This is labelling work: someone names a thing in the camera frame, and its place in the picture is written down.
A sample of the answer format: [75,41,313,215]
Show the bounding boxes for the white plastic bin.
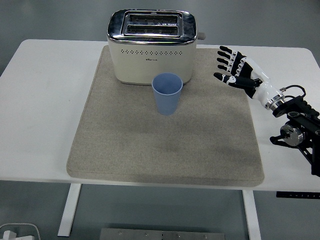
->
[0,223,41,240]

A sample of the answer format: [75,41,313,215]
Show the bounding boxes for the black table control panel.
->
[276,191,320,199]

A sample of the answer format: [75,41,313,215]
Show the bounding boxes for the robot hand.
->
[213,45,283,109]

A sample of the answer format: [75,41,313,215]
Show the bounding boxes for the cream and chrome toaster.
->
[106,9,208,87]

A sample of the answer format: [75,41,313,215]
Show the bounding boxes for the white table leg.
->
[57,183,82,238]
[241,189,262,240]

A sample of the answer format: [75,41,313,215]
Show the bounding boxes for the white block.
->
[1,230,18,240]

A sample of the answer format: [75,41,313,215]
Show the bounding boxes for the beige felt mat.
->
[65,46,265,188]

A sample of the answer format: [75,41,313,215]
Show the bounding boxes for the blue ribbed cup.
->
[151,72,184,116]

